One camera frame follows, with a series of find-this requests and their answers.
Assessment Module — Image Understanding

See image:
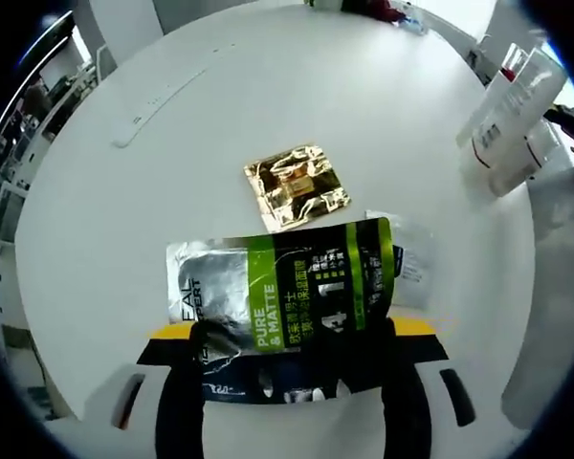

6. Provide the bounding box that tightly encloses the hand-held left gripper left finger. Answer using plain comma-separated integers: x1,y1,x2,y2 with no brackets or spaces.
83,320,207,459

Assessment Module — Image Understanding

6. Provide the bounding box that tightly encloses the blue packet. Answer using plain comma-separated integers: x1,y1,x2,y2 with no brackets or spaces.
401,11,430,34

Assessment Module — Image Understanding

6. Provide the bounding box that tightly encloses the red collar skincare pump bottle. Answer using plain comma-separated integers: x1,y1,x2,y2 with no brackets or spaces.
485,42,532,125

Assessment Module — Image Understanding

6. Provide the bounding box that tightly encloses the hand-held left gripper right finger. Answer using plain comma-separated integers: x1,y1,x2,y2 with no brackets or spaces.
382,315,490,459

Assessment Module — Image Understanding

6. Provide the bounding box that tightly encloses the clear cap skincare tube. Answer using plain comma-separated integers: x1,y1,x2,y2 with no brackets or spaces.
495,117,574,198

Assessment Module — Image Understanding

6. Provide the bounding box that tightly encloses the gold skincare sachet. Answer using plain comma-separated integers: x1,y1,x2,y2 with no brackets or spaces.
242,141,354,234

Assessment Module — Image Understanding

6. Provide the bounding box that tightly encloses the white mesh office chair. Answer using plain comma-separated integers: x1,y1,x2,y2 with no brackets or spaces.
499,162,574,431

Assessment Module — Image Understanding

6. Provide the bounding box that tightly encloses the green black skincare sachet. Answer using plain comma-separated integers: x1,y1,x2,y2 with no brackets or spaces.
166,216,399,404

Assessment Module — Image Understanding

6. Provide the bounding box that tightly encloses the dark red bag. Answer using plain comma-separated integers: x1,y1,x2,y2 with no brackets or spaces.
339,0,408,25

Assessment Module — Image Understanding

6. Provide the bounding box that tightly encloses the small silver skincare sachet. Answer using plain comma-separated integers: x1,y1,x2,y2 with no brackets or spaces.
364,208,435,308

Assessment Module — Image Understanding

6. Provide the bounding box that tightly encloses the white skincare tube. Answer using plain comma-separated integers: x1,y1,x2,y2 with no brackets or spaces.
455,46,566,192

